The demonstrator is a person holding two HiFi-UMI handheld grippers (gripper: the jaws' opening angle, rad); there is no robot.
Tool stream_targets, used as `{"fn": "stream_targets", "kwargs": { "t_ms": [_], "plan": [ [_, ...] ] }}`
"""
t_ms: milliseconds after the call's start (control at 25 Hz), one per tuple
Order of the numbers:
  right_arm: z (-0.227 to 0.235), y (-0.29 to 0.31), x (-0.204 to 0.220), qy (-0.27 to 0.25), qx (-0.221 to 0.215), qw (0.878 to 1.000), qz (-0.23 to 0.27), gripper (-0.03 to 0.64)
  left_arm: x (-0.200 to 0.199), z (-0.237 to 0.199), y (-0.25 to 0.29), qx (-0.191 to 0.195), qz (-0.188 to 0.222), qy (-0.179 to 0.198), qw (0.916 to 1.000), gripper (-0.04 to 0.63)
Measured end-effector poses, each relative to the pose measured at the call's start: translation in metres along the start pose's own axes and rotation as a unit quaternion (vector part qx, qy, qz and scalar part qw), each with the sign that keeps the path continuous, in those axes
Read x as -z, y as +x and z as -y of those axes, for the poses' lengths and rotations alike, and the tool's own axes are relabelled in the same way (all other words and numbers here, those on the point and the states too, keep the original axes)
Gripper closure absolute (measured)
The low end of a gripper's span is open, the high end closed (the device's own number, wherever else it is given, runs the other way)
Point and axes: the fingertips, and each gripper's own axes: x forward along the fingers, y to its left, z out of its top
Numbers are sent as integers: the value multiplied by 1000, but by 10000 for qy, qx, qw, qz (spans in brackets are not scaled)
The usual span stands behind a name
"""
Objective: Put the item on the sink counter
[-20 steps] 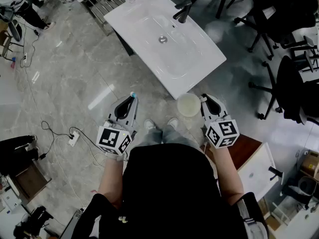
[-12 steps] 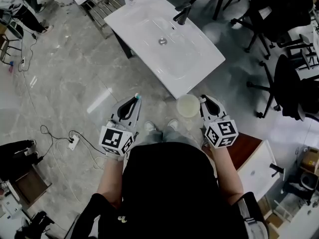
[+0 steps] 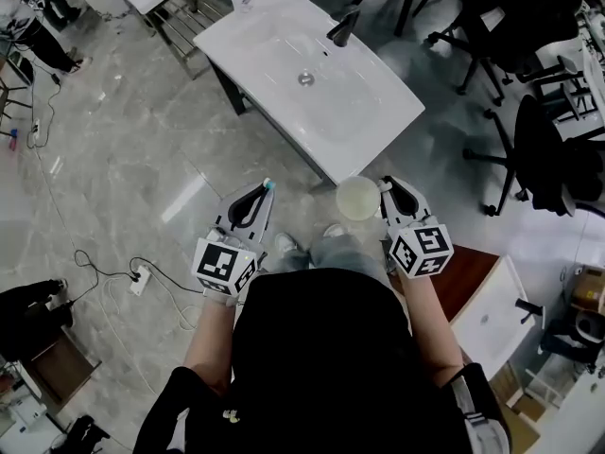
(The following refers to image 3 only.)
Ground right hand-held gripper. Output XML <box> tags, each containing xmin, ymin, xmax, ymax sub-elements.
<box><xmin>377</xmin><ymin>175</ymin><xmax>455</xmax><ymax>281</ymax></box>

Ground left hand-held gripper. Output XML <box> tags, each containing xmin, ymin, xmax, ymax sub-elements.
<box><xmin>191</xmin><ymin>182</ymin><xmax>278</xmax><ymax>298</ymax></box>

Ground translucent plastic cup item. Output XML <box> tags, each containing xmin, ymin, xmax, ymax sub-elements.
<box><xmin>335</xmin><ymin>175</ymin><xmax>382</xmax><ymax>222</ymax></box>

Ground person's right forearm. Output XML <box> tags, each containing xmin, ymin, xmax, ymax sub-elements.
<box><xmin>395</xmin><ymin>271</ymin><xmax>467</xmax><ymax>390</ymax></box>

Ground person's left forearm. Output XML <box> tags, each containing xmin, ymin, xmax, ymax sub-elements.
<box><xmin>182</xmin><ymin>294</ymin><xmax>238</xmax><ymax>397</ymax></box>

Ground small white sink basin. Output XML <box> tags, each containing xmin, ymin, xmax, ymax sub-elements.
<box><xmin>450</xmin><ymin>254</ymin><xmax>545</xmax><ymax>381</ymax></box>

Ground white sink counter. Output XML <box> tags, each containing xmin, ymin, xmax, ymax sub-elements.
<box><xmin>192</xmin><ymin>0</ymin><xmax>426</xmax><ymax>186</ymax></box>

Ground black sink faucet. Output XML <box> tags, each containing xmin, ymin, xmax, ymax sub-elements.
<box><xmin>325</xmin><ymin>4</ymin><xmax>362</xmax><ymax>48</ymax></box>

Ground person's left white shoe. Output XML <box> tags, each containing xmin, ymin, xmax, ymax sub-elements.
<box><xmin>274</xmin><ymin>232</ymin><xmax>300</xmax><ymax>257</ymax></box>

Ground person's blue jeans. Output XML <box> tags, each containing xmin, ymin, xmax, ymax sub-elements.
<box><xmin>263</xmin><ymin>232</ymin><xmax>394</xmax><ymax>288</ymax></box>

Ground brown wooden cabinet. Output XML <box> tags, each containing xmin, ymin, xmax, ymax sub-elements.
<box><xmin>390</xmin><ymin>242</ymin><xmax>501</xmax><ymax>323</ymax></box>

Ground black office chair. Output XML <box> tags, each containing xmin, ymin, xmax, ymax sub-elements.
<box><xmin>461</xmin><ymin>94</ymin><xmax>605</xmax><ymax>218</ymax></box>
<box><xmin>426</xmin><ymin>0</ymin><xmax>583</xmax><ymax>108</ymax></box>

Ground small black faucet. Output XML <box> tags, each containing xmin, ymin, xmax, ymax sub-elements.
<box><xmin>513</xmin><ymin>297</ymin><xmax>545</xmax><ymax>325</ymax></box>

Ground person's black shirt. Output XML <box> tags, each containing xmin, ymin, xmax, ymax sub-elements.
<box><xmin>131</xmin><ymin>266</ymin><xmax>512</xmax><ymax>454</ymax></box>

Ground cardboard box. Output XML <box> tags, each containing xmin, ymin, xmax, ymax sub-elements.
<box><xmin>569</xmin><ymin>265</ymin><xmax>605</xmax><ymax>315</ymax></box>

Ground white cable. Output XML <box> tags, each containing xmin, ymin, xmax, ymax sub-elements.
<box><xmin>101</xmin><ymin>274</ymin><xmax>205</xmax><ymax>333</ymax></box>

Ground black cable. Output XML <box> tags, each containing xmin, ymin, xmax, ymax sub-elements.
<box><xmin>73</xmin><ymin>248</ymin><xmax>205</xmax><ymax>296</ymax></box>

